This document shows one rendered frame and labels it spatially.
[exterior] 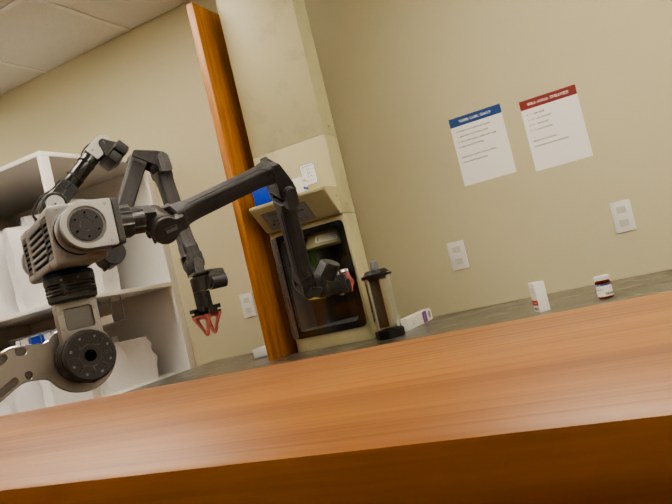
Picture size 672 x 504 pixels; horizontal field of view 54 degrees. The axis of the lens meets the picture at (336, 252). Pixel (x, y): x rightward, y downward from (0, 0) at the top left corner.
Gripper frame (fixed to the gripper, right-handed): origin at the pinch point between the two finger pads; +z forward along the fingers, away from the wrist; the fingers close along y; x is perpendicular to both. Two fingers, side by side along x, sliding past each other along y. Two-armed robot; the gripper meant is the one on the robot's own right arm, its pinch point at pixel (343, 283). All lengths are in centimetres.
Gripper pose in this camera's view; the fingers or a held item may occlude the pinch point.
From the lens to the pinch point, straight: 240.1
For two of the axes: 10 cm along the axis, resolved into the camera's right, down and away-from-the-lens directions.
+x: 2.3, 9.7, -0.4
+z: 4.3, -0.7, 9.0
